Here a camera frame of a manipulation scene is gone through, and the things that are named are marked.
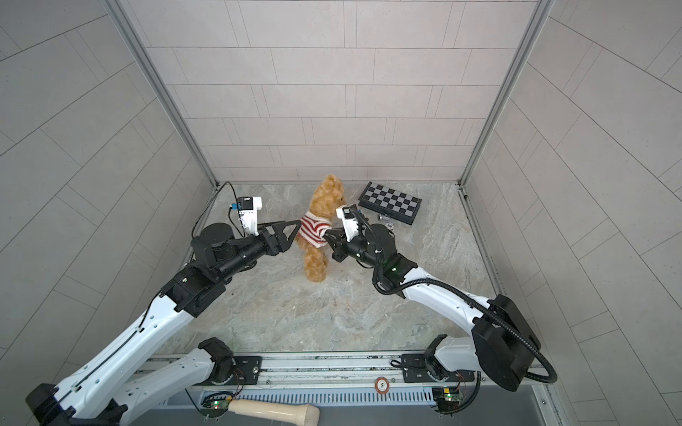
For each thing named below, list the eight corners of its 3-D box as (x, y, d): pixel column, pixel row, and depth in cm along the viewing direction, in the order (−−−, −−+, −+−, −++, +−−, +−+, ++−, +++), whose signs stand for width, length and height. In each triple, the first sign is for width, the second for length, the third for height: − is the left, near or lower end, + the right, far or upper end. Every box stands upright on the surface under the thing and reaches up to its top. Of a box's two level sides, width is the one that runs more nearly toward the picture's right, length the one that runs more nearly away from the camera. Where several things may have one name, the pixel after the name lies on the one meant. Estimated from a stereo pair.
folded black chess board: (357, 204, 112) (357, 199, 109) (369, 186, 119) (370, 180, 116) (412, 226, 104) (414, 221, 102) (422, 205, 112) (423, 199, 109)
